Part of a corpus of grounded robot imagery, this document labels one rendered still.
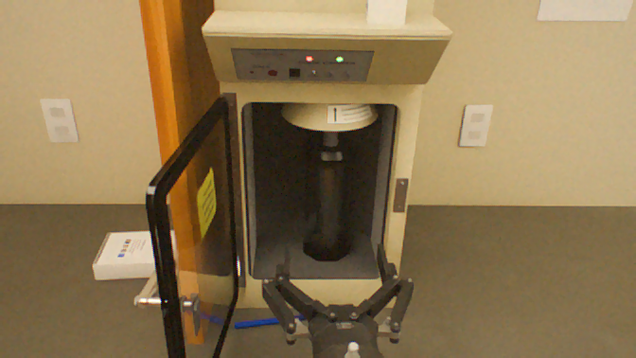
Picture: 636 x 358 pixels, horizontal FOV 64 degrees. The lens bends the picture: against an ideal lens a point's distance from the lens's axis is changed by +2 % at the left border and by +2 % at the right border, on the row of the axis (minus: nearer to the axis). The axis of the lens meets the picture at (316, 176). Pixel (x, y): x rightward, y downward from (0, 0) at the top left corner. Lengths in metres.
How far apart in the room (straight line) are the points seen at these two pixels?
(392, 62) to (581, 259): 0.78
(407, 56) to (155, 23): 0.34
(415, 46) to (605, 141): 0.92
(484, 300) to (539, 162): 0.50
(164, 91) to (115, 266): 0.51
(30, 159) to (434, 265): 1.04
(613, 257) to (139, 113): 1.18
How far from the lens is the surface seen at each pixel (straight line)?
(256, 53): 0.71
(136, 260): 1.15
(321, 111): 0.85
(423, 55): 0.73
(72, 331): 1.08
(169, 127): 0.76
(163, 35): 0.72
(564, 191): 1.57
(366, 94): 0.82
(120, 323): 1.07
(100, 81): 1.34
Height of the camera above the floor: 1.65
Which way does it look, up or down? 28 degrees down
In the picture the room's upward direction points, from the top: 2 degrees clockwise
